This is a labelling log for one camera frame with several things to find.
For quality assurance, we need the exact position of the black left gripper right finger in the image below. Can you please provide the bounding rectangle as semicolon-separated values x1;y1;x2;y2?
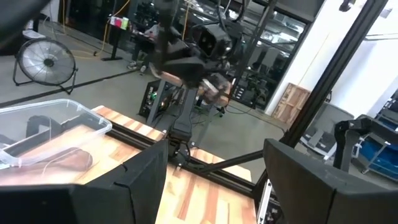
263;138;398;224

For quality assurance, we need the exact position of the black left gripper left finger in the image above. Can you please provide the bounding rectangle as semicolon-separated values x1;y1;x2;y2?
0;139;169;224

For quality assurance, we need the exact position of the light wooden spoon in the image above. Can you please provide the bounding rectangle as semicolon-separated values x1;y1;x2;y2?
12;147;94;178

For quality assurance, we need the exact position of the person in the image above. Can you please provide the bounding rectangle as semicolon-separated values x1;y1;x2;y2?
126;23;162;74

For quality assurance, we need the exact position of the black computer tower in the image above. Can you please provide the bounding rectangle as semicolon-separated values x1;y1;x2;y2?
138;80;167;119

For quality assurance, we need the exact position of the blue cart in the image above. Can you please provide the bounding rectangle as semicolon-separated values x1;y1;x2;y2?
357;90;398;183

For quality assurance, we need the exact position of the grey cabinet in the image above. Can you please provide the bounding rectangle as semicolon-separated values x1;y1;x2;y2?
300;102;355;156

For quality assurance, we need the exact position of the colourful sign on stand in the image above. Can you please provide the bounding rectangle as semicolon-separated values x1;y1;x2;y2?
102;15;130;62

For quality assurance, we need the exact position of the clear plastic container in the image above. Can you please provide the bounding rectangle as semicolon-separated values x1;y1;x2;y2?
0;98;113;170

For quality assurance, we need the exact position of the wooden panel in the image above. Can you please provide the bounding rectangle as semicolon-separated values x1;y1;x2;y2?
272;82;312;126

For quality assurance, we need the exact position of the black floor fan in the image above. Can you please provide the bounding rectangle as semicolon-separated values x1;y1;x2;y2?
12;36;78;96

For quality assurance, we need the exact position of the black metal bracket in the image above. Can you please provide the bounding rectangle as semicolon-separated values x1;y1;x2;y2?
334;114;398;172

